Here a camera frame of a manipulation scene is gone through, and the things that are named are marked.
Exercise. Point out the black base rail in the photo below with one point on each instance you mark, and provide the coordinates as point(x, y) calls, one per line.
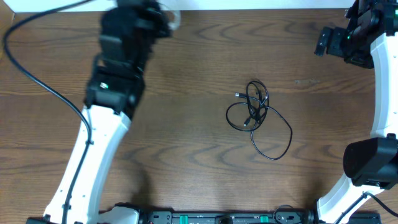
point(284, 215)

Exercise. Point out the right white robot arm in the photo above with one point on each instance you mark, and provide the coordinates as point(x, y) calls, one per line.
point(370, 166)

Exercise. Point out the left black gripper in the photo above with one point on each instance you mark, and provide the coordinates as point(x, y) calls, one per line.
point(158, 18)

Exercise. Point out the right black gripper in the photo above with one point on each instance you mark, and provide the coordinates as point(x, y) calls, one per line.
point(337, 34)

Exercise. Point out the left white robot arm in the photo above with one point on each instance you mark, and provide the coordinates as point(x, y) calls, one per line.
point(113, 92)

